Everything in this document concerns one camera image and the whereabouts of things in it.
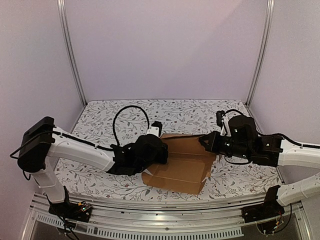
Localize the aluminium corner post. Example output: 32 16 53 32
56 0 88 107
244 0 276 107

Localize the brown cardboard box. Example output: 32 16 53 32
141 133 216 195

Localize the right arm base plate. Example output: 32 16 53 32
241 185 285 235

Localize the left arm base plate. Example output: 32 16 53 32
47 186 93 223

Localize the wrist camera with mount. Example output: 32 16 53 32
147 121 163 138
216 110 231 137

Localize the left aluminium corner post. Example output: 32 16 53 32
56 0 88 107

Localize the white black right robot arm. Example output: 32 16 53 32
198 115 320 218

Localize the floral patterned table mat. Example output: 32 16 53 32
54 99 282 202

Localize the aluminium front rail frame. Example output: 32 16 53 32
21 191 313 240

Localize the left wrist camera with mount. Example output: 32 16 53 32
147 121 163 138

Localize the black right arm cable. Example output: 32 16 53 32
219 108 320 166

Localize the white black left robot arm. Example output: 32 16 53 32
10 116 168 217

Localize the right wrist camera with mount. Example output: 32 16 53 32
216 110 231 137

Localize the right aluminium corner post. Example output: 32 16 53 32
244 0 276 107

